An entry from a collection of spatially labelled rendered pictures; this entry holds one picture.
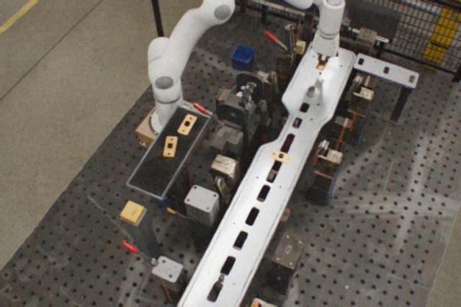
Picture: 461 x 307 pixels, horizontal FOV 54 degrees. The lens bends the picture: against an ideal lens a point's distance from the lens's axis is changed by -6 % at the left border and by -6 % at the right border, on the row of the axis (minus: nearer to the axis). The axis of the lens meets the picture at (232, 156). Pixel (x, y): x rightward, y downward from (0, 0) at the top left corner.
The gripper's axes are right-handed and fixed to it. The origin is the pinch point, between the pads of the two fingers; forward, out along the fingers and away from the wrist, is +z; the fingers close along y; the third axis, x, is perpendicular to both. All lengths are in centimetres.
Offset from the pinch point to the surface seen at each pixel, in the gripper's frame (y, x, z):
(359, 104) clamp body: 20.6, -8.1, 10.3
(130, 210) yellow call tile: -34, -96, -7
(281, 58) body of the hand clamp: -17.5, -3.1, 4.8
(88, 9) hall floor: -215, 84, 110
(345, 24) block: 2.2, 26.8, 1.8
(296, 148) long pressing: 4.0, -40.9, 9.3
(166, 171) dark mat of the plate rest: -31, -78, -7
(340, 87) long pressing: 10.3, -3.7, 9.4
